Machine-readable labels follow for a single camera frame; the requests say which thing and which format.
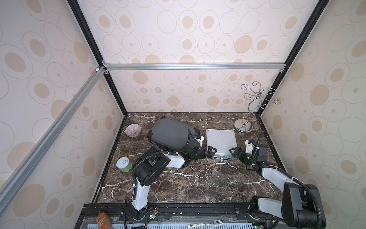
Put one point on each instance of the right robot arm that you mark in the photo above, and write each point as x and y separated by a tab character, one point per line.
301	205

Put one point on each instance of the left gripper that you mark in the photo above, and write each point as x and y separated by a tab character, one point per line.
208	154

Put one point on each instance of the chrome hook stand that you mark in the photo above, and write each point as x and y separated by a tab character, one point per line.
256	95

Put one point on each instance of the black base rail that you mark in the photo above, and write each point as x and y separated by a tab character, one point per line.
175	216

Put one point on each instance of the metal fork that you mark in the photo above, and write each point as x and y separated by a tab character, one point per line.
214	223

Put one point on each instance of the silver aluminium poker case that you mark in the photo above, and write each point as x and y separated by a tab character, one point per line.
222	140

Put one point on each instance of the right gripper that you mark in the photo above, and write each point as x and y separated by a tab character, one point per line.
238	153

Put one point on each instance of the horizontal aluminium rail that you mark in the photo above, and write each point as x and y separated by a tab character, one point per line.
204	66

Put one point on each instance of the diagonal aluminium rail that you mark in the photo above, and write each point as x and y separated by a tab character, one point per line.
28	165

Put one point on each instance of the dark grey poker case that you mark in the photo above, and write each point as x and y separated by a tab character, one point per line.
171	134

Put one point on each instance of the brown bottle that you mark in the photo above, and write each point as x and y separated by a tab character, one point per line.
103	220

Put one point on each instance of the pink ribbed bowl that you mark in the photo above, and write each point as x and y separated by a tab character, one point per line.
133	130

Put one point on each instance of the white lidded green can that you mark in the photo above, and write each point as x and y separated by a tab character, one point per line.
124	164

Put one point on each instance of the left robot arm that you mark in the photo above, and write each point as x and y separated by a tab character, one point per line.
147	168

